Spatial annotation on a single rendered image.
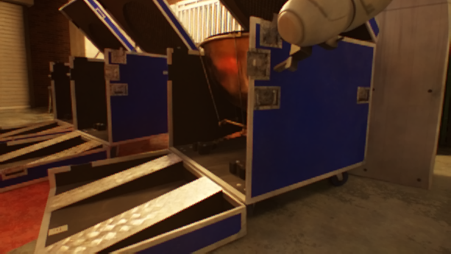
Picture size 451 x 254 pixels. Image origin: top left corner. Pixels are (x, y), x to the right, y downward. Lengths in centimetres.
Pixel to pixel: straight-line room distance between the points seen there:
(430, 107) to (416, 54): 37
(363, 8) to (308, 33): 17
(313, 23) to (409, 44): 154
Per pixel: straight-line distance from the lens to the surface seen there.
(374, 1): 65
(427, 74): 201
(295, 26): 51
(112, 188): 157
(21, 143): 288
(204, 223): 101
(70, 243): 124
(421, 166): 208
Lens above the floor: 69
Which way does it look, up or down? 7 degrees down
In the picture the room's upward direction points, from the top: 1 degrees clockwise
